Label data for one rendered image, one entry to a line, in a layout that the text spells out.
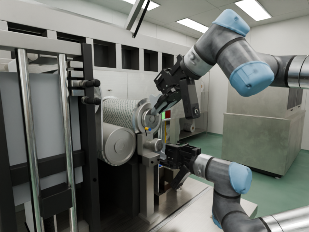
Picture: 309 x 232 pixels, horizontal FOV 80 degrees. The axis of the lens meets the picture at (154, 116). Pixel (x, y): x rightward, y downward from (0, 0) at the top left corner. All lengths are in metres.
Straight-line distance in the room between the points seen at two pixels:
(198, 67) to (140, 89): 0.61
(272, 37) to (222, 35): 4.75
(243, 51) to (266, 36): 4.81
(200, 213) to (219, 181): 0.24
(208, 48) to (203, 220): 0.57
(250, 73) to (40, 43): 0.38
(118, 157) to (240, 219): 0.37
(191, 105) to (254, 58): 0.19
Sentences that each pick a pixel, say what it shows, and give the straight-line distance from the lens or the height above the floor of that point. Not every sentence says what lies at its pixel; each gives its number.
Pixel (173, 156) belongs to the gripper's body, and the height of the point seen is 1.12.
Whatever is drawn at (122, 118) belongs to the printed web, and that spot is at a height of 1.25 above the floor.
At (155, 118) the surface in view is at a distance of 0.66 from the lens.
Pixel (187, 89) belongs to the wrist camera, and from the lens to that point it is 0.51.
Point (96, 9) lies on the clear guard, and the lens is 0.97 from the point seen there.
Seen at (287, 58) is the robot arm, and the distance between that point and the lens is 0.53.
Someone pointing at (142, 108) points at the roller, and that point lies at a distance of 0.62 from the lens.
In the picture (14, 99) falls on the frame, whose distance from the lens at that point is 0.38.
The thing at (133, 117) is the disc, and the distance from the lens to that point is 0.61.
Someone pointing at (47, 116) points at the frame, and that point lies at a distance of 0.39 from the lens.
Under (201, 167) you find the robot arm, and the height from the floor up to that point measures 1.12.
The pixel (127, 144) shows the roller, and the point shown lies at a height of 1.18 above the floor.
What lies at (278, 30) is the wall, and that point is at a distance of 5.22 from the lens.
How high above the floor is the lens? 1.36
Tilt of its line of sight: 9 degrees down
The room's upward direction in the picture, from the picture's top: straight up
